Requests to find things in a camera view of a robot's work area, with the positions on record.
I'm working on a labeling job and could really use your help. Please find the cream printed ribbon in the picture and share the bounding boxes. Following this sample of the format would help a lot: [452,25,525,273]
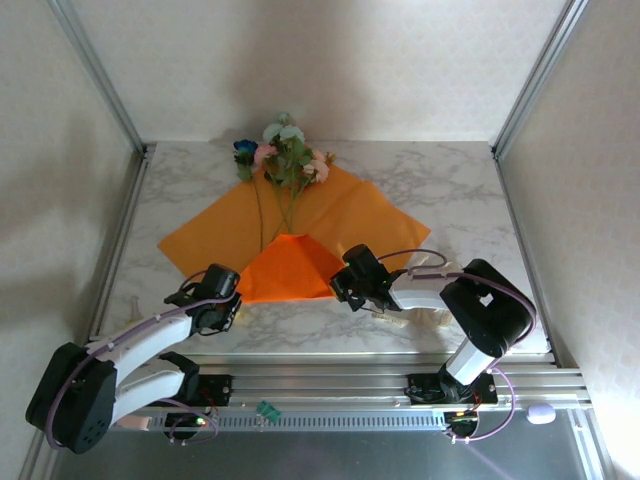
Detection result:
[370,252,454,332]

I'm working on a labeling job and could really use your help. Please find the orange wrapping paper sheet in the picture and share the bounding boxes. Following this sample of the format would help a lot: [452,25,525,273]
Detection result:
[157,162,432,305]

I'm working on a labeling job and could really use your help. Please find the pink artificial flower sprig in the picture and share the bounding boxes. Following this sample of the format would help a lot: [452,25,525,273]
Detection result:
[252,142,331,234]

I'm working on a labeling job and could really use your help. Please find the blue artificial flower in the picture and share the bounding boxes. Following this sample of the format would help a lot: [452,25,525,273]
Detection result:
[232,138,266,250]

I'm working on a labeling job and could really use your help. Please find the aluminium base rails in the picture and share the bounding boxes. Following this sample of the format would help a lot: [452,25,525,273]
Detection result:
[47,352,594,414]

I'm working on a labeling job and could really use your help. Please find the black controller board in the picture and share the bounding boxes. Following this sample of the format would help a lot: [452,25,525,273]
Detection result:
[443,409,481,440]
[163,412,211,444]

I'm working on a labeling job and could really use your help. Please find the slotted metal strip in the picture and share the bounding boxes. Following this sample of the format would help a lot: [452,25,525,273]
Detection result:
[109,412,451,432]

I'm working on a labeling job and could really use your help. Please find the grey metal sheet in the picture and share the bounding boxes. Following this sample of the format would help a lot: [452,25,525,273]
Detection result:
[47,428,594,480]

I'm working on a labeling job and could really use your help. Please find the lavender oval puck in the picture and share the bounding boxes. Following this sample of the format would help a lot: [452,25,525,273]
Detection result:
[527,403,557,425]

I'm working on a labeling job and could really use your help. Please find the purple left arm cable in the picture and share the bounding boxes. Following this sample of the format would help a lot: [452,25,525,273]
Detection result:
[43,269,221,449]

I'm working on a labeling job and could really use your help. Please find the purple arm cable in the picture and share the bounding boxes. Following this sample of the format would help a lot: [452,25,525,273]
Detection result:
[43,269,221,449]
[374,248,539,444]

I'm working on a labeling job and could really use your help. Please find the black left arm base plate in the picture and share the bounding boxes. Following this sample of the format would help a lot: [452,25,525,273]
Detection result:
[194,373,234,407]

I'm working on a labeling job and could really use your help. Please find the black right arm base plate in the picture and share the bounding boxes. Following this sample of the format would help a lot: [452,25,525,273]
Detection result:
[405,372,500,405]

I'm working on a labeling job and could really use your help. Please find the aluminium side rail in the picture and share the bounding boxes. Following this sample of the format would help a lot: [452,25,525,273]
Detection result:
[79,147,154,357]
[492,147,559,364]

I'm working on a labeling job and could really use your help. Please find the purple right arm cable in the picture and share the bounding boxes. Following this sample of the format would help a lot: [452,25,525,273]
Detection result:
[374,248,539,444]

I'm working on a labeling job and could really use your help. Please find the aluminium frame post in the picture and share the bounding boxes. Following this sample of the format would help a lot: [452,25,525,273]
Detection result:
[47,0,151,156]
[492,0,586,156]

